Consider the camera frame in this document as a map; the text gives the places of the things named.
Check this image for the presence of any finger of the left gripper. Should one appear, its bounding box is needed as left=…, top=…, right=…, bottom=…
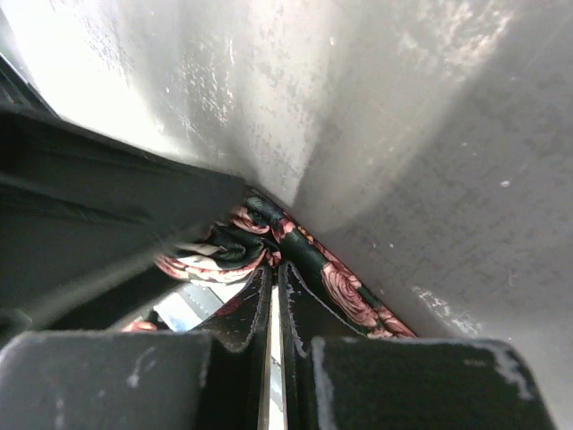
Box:
left=1, top=62, right=246, bottom=331

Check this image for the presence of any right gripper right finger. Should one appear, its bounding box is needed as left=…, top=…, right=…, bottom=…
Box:
left=278, top=262, right=554, bottom=429

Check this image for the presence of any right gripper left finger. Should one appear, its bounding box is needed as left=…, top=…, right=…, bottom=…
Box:
left=1, top=265, right=272, bottom=429

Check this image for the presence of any pink floral dark tie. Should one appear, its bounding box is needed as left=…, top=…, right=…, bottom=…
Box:
left=120, top=194, right=417, bottom=340

